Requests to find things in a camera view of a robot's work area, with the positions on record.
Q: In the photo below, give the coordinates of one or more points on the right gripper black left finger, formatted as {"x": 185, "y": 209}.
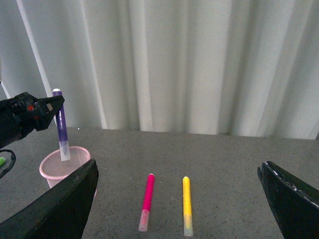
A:
{"x": 60, "y": 213}

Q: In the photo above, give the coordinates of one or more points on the green marker pen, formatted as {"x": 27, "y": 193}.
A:
{"x": 2, "y": 161}

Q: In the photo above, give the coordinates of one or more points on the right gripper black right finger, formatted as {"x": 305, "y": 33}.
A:
{"x": 293, "y": 202}

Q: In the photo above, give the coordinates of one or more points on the purple marker pen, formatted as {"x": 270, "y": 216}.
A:
{"x": 62, "y": 134}

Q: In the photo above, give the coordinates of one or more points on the pink mesh cup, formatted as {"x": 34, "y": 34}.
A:
{"x": 54, "y": 170}

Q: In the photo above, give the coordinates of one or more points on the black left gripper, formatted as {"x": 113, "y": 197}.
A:
{"x": 24, "y": 113}

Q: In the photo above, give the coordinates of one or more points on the pink marker pen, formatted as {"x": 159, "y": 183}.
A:
{"x": 147, "y": 203}

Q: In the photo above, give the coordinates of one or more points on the yellow marker pen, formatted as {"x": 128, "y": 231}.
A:
{"x": 187, "y": 209}

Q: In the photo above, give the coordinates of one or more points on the white pleated curtain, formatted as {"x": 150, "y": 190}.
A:
{"x": 232, "y": 67}

